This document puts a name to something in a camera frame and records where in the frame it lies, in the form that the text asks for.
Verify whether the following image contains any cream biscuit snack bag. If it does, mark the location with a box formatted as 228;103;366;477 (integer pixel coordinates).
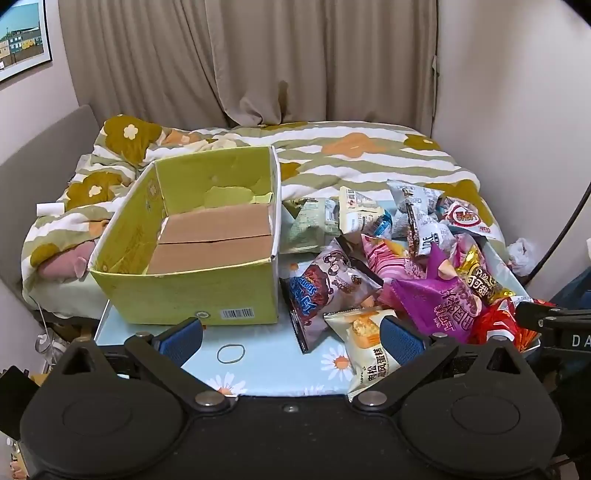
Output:
324;308;401;401

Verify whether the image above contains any pink striped snack bag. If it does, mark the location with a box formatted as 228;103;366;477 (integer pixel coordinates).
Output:
361;234;425;282

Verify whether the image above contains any white grey snack bag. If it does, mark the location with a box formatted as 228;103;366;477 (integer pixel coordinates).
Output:
387;181;456;257

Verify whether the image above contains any red circle snack bag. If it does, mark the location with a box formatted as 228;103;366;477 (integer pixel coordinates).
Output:
436;196;500;239

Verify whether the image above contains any white red-logo snack bag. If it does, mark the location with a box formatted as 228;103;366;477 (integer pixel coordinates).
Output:
339;186;393;244

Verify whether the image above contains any rubber band loop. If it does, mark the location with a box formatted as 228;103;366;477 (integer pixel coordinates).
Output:
216;343;246;365

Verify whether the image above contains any purple snack bag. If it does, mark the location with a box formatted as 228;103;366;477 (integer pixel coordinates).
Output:
389;244;484;343

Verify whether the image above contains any light blue daisy tablecloth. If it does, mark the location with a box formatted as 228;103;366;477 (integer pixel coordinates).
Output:
93;197;542;398

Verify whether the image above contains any red orange snack bag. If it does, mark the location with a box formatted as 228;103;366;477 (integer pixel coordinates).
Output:
464;296;552;352

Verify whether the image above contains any crumpled white tissue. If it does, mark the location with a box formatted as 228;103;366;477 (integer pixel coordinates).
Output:
507;238;537;277

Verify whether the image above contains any brown chocolate snack bag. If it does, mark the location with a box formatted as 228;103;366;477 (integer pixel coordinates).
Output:
280;236;383;354

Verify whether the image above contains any gold snack bag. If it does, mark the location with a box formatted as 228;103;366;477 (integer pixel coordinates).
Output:
457;245;514;306

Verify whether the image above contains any green cardboard box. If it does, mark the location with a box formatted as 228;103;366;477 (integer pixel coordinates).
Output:
89;147;281;326

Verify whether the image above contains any pink pillow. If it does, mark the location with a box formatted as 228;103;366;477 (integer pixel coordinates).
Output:
38;241;95;281

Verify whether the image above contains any pale green snack bag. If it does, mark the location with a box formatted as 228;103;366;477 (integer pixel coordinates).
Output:
280;197;341;254

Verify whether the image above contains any white paper roll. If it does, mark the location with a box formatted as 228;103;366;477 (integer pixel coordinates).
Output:
36;202;65;217

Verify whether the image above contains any floral striped duvet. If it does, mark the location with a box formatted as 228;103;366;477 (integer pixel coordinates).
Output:
21;114;508;298

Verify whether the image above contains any beige curtain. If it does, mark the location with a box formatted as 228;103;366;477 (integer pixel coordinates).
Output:
58;1;438;133

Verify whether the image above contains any framed houses picture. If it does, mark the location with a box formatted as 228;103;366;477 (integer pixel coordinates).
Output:
0;0;52;82

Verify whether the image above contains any black cable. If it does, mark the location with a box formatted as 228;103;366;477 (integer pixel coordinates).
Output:
523;181;591;288

